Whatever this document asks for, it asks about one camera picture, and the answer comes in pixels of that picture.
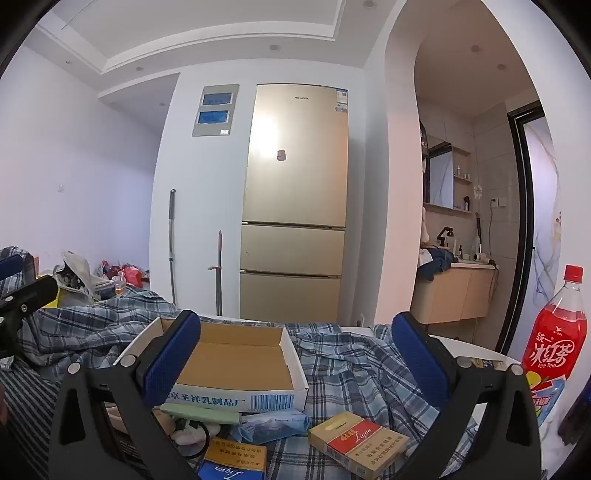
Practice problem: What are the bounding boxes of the silver mop handle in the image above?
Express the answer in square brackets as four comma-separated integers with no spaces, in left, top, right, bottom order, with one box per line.
[168,188,178,308]

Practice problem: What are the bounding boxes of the dark object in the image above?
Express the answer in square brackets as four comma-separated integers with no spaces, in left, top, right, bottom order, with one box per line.
[556,387,588,448]

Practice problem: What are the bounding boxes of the grey wall panel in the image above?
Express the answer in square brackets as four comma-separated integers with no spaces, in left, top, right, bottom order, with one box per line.
[191,83,241,138]

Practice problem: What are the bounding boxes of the red iced tea bottle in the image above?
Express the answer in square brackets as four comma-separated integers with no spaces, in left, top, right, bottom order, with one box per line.
[521,264,591,428]

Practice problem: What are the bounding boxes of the blue wipe packet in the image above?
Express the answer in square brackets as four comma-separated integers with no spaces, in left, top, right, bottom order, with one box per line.
[229,410,311,445]

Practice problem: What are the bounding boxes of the dark blue clothing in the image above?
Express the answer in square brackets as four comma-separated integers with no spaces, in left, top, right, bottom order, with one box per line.
[418,247,460,282]

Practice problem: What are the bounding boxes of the grey striped cloth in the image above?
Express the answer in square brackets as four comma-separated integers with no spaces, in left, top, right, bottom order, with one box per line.
[0,364,63,480]

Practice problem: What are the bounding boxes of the mirror cabinet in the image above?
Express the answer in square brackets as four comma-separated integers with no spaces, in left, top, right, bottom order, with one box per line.
[424,134,476,215]

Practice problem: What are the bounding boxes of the black framed glass door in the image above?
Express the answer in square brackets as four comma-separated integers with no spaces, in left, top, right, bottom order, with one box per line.
[496,98,566,358]

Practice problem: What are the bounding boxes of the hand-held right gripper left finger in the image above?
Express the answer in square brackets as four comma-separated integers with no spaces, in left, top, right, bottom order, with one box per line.
[47,311,202,480]

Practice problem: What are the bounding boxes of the green flat pack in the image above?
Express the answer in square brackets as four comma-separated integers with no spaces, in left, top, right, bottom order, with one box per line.
[159,401,243,424]

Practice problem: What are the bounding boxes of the gold refrigerator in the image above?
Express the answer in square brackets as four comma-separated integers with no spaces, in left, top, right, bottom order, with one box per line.
[239,83,350,326]

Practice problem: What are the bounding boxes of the red gold cigarette pack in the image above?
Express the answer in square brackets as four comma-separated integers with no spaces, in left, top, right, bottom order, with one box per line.
[307,413,410,479]

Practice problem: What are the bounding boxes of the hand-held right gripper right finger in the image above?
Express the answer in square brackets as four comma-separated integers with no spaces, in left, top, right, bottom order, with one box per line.
[392,311,542,480]

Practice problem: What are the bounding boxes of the red bags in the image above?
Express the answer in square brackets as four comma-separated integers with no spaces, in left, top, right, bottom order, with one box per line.
[98,260,151,289]

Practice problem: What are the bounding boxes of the white cardboard box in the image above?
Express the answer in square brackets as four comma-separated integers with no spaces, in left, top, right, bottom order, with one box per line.
[113,315,309,411]

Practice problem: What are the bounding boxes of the white plastic bag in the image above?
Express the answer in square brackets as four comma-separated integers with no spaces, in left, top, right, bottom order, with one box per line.
[53,250,114,302]

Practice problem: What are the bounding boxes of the blue plaid shirt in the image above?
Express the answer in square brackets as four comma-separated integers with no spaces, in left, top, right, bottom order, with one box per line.
[9,290,478,480]

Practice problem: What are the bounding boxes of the wooden vanity cabinet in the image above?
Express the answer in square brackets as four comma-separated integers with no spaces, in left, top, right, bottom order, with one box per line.
[411,258,499,324]

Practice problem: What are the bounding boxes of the white pompom hair tie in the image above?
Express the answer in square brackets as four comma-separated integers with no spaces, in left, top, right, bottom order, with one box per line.
[172,415,221,461]

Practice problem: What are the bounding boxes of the blue cigarette pack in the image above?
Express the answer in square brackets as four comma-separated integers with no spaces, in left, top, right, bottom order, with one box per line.
[198,440,269,480]

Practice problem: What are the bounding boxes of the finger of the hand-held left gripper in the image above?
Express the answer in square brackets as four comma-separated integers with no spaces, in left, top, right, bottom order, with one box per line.
[0,274,59,357]
[0,253,26,282]

